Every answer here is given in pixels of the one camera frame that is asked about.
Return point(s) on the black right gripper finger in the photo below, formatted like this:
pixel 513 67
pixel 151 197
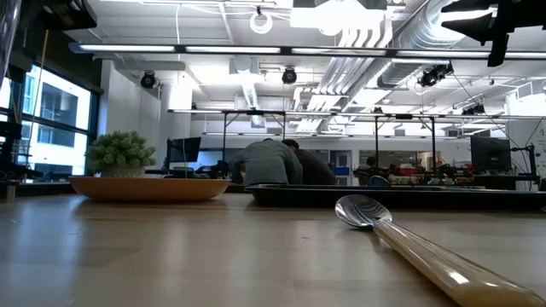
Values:
pixel 473 5
pixel 473 25

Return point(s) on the orange plate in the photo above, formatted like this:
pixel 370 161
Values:
pixel 149 189

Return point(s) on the black plastic tray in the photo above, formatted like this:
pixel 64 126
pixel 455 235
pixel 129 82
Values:
pixel 405 197

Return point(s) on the black ceiling spotlight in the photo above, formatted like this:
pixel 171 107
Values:
pixel 289 75
pixel 148 79

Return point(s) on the large window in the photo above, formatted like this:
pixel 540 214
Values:
pixel 59 119

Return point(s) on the black computer monitor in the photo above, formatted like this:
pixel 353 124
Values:
pixel 184 149
pixel 490 153

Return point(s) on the black equipment stand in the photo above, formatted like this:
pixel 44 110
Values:
pixel 10 149

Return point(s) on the green potted plant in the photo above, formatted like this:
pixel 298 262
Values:
pixel 121 151

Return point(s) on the long LED light bar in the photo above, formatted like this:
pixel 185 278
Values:
pixel 234 49

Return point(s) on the person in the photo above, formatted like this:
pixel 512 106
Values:
pixel 372 162
pixel 266 164
pixel 315 168

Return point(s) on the silver ventilation duct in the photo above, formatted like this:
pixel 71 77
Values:
pixel 420 34

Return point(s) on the black metal rig frame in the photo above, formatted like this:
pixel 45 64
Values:
pixel 253 112
pixel 405 116

